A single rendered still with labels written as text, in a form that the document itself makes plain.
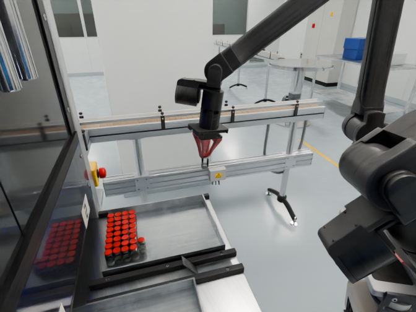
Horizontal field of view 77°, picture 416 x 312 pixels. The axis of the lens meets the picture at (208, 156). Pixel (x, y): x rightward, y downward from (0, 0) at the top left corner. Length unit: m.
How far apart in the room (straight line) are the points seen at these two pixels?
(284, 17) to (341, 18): 6.50
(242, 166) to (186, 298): 1.38
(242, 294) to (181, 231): 0.28
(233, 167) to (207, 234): 1.13
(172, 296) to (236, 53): 0.62
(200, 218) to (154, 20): 1.59
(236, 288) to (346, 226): 0.46
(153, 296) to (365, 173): 0.59
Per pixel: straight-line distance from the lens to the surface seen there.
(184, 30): 2.20
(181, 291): 0.75
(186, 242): 0.85
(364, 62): 0.76
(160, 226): 0.92
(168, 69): 2.20
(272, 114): 1.88
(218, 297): 0.74
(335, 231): 0.35
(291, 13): 0.70
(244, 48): 0.68
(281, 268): 1.98
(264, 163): 2.05
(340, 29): 7.21
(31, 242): 0.48
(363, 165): 0.31
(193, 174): 1.88
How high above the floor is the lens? 1.50
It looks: 28 degrees down
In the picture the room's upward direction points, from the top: straight up
